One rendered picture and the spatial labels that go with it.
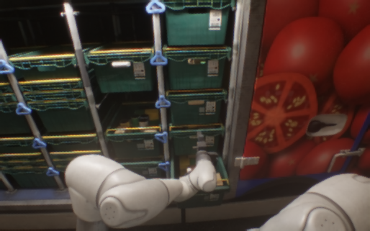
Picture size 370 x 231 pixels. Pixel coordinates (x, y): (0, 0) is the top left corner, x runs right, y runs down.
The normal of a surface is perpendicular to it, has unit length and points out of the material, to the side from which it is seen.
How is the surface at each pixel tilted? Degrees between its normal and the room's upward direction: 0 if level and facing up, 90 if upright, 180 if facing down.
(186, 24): 93
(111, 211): 57
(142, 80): 94
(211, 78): 91
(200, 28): 96
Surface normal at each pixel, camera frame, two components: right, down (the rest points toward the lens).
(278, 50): 0.07, 0.47
